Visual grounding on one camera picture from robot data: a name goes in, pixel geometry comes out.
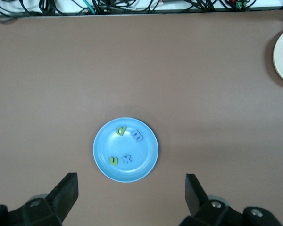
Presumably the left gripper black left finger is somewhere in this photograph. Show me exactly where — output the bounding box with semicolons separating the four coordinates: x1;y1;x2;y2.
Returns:
0;173;79;226

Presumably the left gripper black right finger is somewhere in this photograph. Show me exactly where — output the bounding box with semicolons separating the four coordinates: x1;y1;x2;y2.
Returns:
179;173;283;226

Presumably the blue lowercase letter m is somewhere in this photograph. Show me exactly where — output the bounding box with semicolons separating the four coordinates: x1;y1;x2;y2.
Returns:
131;129;144;144

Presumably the green lowercase letter p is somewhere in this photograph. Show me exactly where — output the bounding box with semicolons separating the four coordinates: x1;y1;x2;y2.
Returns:
115;126;127;137

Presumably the blue plate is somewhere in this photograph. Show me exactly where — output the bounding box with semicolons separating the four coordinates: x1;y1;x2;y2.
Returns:
92;117;159;183

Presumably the brown table cover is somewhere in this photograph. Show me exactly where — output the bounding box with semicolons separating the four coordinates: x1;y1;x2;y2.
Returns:
0;10;283;226

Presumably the black cable bundle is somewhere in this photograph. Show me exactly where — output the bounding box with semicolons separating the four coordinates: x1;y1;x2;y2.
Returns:
0;0;283;23

